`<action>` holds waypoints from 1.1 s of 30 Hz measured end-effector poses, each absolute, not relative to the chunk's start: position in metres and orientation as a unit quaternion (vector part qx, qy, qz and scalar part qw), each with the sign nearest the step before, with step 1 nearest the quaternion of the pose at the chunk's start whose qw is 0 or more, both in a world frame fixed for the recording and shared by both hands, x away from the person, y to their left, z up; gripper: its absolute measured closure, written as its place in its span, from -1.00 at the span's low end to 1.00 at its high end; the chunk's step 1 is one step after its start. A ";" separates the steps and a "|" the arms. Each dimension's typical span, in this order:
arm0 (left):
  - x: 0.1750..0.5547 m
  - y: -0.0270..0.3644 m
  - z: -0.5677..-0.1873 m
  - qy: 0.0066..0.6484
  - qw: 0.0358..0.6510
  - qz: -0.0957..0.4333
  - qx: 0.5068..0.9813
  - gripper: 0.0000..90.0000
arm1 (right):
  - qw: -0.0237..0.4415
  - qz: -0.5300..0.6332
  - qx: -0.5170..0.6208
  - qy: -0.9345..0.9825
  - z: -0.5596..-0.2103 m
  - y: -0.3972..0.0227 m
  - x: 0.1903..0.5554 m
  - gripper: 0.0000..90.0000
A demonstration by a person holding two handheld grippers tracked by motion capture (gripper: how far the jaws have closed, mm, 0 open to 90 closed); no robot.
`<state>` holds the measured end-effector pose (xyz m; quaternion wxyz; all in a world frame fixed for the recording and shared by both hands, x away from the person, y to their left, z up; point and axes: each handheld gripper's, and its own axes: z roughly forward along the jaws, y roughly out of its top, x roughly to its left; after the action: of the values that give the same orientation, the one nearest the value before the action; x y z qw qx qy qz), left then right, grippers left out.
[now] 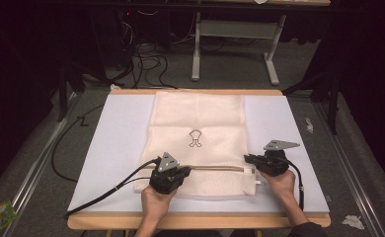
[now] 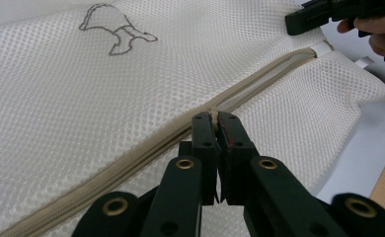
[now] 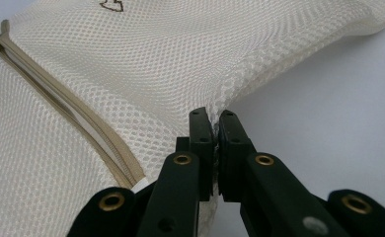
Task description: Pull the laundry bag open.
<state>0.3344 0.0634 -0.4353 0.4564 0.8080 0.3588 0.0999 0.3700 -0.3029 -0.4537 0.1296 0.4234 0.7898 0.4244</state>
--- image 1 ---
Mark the metal floor rail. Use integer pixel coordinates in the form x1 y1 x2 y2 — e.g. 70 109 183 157
313 101 385 237
1 91 80 237

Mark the person's left hand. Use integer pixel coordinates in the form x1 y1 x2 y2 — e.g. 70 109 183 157
140 183 179 225

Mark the cream mesh laundry bag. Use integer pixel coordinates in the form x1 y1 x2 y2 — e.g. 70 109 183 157
133 90 259 199

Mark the person's right hand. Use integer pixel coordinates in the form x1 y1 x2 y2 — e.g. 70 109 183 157
260 169 297 202

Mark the black stand with legs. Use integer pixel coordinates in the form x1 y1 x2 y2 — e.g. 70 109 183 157
281 63 342 136
55 57 87 123

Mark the tangle of black cables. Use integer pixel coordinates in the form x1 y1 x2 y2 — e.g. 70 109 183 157
114 18 179 91

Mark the crumpled white tissue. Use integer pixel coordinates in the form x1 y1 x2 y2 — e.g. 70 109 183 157
341 214 366 231

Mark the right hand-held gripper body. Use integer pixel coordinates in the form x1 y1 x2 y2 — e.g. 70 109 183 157
257 139 301 177

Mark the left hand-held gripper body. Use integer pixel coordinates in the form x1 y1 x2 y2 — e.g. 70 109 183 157
148 151 187 196

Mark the black floor cable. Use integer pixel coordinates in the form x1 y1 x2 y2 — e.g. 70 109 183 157
50 103 107 184

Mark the white desk frame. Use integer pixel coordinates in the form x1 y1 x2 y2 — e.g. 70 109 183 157
191 0 332 87

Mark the thick black gripper cable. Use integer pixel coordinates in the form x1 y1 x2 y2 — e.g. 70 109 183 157
63 157 162 220

